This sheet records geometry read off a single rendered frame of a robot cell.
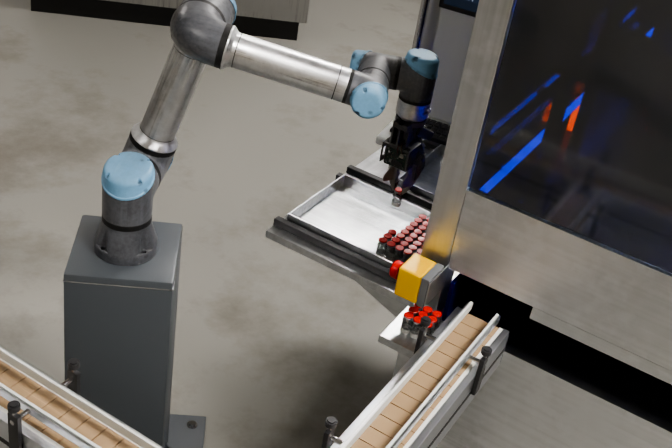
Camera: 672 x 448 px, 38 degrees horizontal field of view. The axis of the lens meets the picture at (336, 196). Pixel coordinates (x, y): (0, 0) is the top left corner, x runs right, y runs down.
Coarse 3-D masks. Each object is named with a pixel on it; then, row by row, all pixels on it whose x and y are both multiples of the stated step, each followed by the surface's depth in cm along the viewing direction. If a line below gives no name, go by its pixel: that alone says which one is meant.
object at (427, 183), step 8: (440, 144) 273; (432, 152) 268; (440, 152) 274; (432, 160) 271; (440, 160) 272; (424, 168) 267; (432, 168) 267; (440, 168) 268; (400, 176) 255; (424, 176) 263; (432, 176) 264; (400, 184) 254; (416, 184) 259; (424, 184) 259; (432, 184) 260; (416, 192) 252; (424, 192) 251; (432, 192) 256
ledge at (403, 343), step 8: (400, 320) 209; (392, 328) 207; (384, 336) 204; (392, 336) 204; (400, 336) 205; (408, 336) 205; (384, 344) 205; (392, 344) 203; (400, 344) 203; (408, 344) 203; (400, 352) 203; (408, 352) 202
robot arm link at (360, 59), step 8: (352, 56) 214; (360, 56) 213; (368, 56) 213; (376, 56) 213; (384, 56) 213; (392, 56) 214; (352, 64) 212; (360, 64) 212; (368, 64) 209; (376, 64) 209; (384, 64) 211; (392, 64) 212; (400, 64) 212; (392, 72) 212; (392, 80) 213; (392, 88) 215
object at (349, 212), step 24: (336, 192) 250; (360, 192) 251; (384, 192) 247; (288, 216) 232; (312, 216) 239; (336, 216) 240; (360, 216) 242; (384, 216) 243; (408, 216) 245; (336, 240) 227; (360, 240) 233; (384, 264) 222
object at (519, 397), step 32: (512, 352) 206; (544, 352) 207; (512, 384) 208; (544, 384) 203; (576, 384) 200; (608, 384) 201; (480, 416) 216; (512, 416) 211; (544, 416) 207; (576, 416) 202; (608, 416) 198; (640, 416) 194
